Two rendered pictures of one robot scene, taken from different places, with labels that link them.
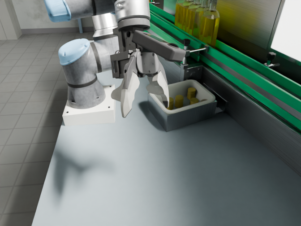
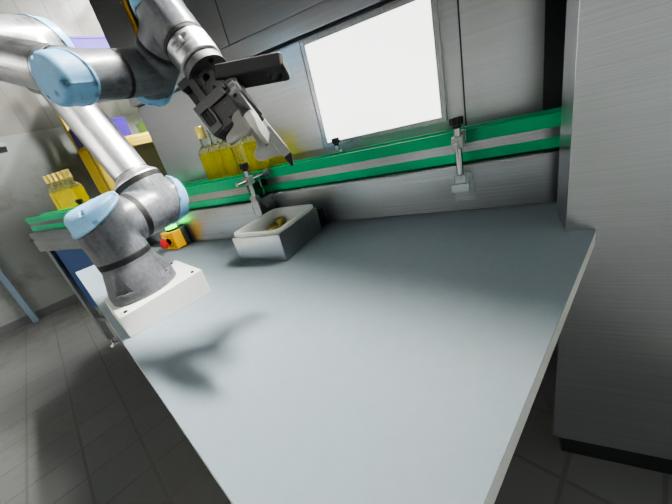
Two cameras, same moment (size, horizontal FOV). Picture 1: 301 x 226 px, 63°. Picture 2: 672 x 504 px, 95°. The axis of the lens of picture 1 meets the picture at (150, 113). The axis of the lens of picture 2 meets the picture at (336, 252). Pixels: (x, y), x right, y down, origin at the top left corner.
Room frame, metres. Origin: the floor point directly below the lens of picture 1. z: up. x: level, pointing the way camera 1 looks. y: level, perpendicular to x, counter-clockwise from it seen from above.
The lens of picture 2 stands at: (-0.03, 0.28, 1.07)
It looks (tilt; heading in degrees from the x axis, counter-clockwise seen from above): 23 degrees down; 325
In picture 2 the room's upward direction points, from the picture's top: 15 degrees counter-clockwise
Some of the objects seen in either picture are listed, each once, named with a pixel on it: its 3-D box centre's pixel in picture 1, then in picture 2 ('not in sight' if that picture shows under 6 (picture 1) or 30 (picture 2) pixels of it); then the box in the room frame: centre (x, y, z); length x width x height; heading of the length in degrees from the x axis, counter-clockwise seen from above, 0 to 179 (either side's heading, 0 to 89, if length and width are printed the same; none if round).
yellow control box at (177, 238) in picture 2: not in sight; (175, 238); (1.32, 0.07, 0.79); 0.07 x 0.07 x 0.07; 25
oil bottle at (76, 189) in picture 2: not in sight; (79, 194); (2.24, 0.29, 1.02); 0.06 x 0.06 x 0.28; 25
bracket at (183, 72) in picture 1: (191, 73); (266, 206); (0.97, -0.18, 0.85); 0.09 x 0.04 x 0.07; 115
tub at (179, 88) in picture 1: (181, 102); (279, 231); (0.81, -0.12, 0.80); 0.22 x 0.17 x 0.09; 115
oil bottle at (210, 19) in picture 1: (208, 35); (259, 162); (1.06, -0.25, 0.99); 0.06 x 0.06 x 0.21; 24
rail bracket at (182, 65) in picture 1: (190, 53); (254, 180); (0.96, -0.17, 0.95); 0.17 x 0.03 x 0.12; 115
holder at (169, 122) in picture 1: (186, 102); (284, 230); (0.82, -0.15, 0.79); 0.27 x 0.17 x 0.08; 115
